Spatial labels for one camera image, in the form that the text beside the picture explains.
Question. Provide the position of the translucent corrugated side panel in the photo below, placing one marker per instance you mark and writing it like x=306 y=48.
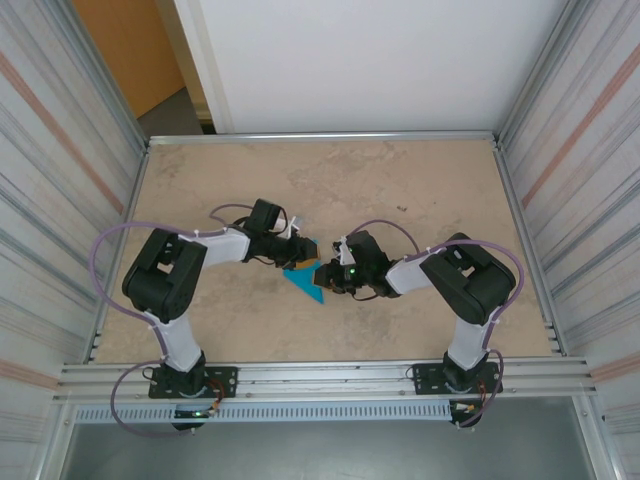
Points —
x=600 y=200
x=40 y=200

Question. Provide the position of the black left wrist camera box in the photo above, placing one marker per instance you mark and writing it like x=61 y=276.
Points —
x=265 y=215

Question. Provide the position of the aluminium table side rail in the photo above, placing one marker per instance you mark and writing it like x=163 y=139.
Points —
x=517 y=210
x=135 y=190

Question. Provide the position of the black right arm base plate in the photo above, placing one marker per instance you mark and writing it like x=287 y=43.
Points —
x=425 y=377

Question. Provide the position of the orange wooden door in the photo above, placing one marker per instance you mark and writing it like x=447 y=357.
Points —
x=125 y=50

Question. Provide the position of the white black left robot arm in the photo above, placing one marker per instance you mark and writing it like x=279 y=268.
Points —
x=165 y=275

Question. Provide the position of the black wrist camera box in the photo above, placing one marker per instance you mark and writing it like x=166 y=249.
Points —
x=370 y=250
x=265 y=215

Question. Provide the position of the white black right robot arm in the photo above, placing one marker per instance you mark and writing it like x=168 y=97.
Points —
x=470 y=280

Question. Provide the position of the wide aluminium mounting rail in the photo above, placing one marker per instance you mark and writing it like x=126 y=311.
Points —
x=325 y=380

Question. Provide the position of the blue square paper sheet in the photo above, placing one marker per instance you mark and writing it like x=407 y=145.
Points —
x=302 y=282

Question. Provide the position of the aluminium corner post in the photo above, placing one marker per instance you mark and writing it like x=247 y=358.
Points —
x=545 y=75
x=97 y=75

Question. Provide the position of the long aluminium table edge rail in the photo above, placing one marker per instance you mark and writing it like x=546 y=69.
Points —
x=325 y=136

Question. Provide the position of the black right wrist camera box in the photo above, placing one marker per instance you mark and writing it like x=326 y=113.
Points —
x=370 y=250

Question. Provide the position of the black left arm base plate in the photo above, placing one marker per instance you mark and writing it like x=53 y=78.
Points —
x=225 y=380

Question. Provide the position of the white door frame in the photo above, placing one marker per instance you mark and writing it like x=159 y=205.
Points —
x=202 y=60

